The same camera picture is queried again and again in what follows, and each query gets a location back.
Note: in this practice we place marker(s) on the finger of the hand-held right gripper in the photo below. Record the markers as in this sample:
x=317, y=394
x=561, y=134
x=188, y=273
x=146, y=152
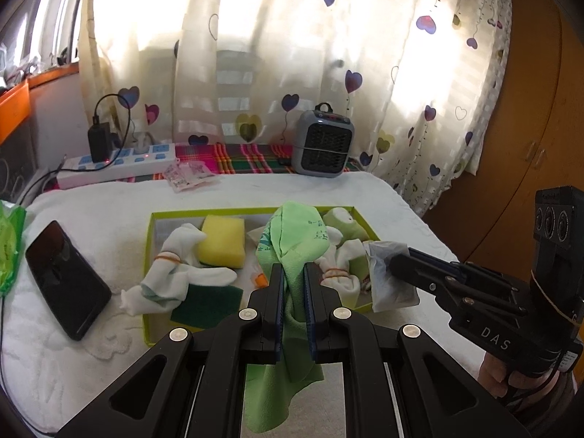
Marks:
x=424, y=280
x=456, y=268

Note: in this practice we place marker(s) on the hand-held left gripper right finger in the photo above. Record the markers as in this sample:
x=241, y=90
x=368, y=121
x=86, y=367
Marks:
x=310, y=310

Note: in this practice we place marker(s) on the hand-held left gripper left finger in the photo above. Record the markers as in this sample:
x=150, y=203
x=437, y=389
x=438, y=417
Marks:
x=278, y=315

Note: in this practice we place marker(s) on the white mint sock bundle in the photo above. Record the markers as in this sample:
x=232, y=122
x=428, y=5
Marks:
x=169, y=278
x=337, y=283

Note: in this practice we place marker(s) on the white thin cloth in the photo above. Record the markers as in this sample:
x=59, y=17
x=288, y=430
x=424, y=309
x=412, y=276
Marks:
x=388, y=296

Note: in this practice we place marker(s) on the bright green cloth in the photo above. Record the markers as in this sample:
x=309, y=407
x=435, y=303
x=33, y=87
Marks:
x=294, y=246

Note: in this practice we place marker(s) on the yellow green scouring sponge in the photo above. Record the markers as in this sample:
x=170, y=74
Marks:
x=205, y=305
x=221, y=242

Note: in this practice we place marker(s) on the green sock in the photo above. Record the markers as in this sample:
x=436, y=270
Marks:
x=340, y=219

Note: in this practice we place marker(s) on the lime green box tray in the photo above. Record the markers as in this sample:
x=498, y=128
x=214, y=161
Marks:
x=155, y=335

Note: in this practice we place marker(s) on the person's right forearm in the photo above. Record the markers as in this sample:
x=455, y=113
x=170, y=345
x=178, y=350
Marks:
x=561, y=404

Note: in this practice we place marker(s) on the person's right hand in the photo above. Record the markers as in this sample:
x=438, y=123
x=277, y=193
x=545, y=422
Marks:
x=492, y=376

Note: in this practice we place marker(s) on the plaid cloth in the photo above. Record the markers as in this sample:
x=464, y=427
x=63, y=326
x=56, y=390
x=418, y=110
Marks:
x=246, y=157

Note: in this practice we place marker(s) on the grey small fan heater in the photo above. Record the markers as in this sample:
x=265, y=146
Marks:
x=324, y=141

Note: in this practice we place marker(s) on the wooden wardrobe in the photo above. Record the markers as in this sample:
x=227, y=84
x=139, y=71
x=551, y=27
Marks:
x=538, y=100

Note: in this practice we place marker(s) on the white blue power strip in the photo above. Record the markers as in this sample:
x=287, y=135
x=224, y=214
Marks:
x=137, y=159

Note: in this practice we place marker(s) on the black smartphone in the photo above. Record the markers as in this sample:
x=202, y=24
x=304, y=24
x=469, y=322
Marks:
x=68, y=283

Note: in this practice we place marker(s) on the black charger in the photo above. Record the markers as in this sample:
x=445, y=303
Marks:
x=100, y=143

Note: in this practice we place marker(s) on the cream heart print curtain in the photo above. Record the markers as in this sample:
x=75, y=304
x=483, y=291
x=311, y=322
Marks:
x=273, y=54

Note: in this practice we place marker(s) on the green tissue packet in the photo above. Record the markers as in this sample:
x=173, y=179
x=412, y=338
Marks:
x=9, y=246

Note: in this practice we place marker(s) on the orange window sill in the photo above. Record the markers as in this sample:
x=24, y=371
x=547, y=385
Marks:
x=54, y=74

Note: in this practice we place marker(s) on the orange storage bin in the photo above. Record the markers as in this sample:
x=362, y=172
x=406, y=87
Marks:
x=13, y=109

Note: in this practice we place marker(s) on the pile of white packaging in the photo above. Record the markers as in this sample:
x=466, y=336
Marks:
x=18, y=68

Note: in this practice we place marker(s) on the window frame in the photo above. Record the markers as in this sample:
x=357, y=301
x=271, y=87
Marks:
x=59, y=9

